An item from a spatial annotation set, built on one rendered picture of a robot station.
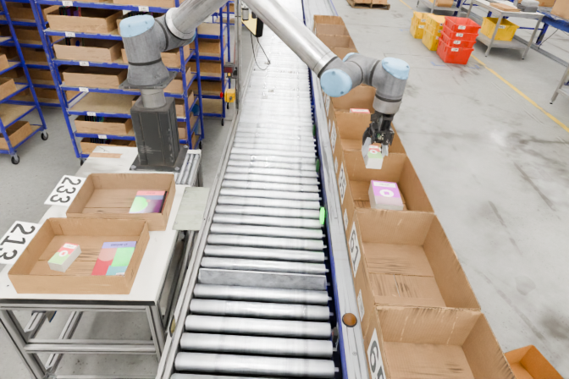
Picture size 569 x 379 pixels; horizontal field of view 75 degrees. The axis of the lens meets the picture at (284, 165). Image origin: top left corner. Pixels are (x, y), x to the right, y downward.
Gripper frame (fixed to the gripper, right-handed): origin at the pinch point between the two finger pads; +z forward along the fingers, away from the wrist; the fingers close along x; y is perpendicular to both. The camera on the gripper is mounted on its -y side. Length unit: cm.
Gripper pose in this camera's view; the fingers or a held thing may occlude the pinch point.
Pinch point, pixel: (372, 154)
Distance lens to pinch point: 144.9
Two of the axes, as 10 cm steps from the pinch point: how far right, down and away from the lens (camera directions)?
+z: -0.7, 8.3, 5.6
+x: 10.0, 0.6, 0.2
